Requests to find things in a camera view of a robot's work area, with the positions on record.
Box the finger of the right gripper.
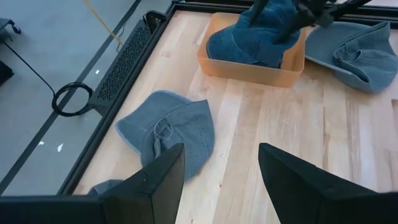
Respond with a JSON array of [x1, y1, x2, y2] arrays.
[[272, 11, 312, 44], [249, 0, 269, 24]]

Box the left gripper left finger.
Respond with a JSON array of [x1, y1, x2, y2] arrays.
[[101, 142, 185, 224]]

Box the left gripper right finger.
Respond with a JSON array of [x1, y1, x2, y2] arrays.
[[258, 142, 379, 224]]

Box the grey denim bucket hat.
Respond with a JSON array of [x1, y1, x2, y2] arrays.
[[303, 21, 398, 95], [88, 179, 124, 197], [115, 89, 216, 182]]

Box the orange plastic bin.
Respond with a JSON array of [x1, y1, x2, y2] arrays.
[[196, 11, 307, 89]]

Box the black perforated computer case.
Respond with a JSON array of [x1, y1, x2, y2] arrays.
[[88, 11, 167, 117]]

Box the black floor box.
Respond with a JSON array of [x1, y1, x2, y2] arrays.
[[0, 60, 15, 87]]

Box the black aluminium rig frame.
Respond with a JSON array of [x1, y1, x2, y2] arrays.
[[57, 0, 398, 197]]

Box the coiled black cable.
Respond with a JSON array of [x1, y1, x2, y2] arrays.
[[2, 40, 95, 118]]

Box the yellow cable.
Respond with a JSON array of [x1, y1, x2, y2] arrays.
[[83, 0, 124, 52]]

